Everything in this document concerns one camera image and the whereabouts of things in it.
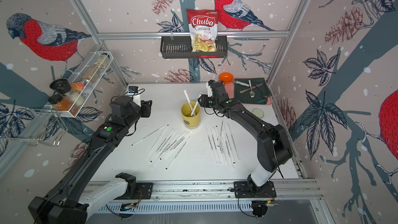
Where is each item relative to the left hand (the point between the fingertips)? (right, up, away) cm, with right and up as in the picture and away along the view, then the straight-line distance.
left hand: (150, 97), depth 75 cm
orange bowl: (+45, +16, +45) cm, 65 cm away
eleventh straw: (+44, -27, +15) cm, 54 cm away
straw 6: (+30, -27, +15) cm, 43 cm away
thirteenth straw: (+37, -21, +20) cm, 47 cm away
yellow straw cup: (+18, -14, +13) cm, 26 cm away
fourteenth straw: (+12, -31, +11) cm, 35 cm away
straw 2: (+2, -28, +13) cm, 31 cm away
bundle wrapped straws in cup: (+16, +2, +13) cm, 21 cm away
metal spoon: (+63, +2, +39) cm, 74 cm away
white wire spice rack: (-31, +8, -3) cm, 32 cm away
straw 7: (+33, -28, +13) cm, 46 cm away
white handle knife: (+57, +10, +46) cm, 74 cm away
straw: (-1, -26, +15) cm, 30 cm away
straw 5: (+11, -28, +14) cm, 33 cm away
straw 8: (+34, -24, +18) cm, 46 cm away
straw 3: (+4, -30, +13) cm, 33 cm away
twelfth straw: (+40, -29, +13) cm, 51 cm away
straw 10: (+41, -29, +13) cm, 52 cm away
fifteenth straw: (+20, -8, +16) cm, 27 cm away
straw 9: (+39, -32, +11) cm, 52 cm away
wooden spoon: (+61, +6, +40) cm, 73 cm away
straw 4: (+7, -30, +13) cm, 33 cm away
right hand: (+24, -1, +12) cm, 27 cm away
